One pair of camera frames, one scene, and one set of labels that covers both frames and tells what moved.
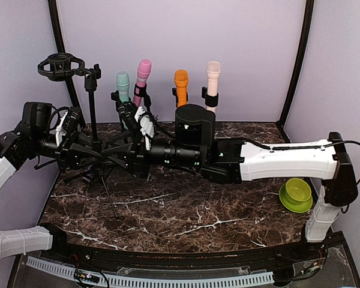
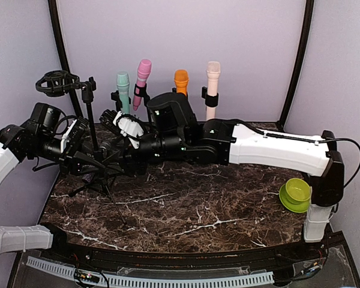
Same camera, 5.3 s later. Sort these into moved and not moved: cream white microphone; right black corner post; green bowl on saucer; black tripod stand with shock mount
Moved: black tripod stand with shock mount
Not moved: green bowl on saucer; cream white microphone; right black corner post
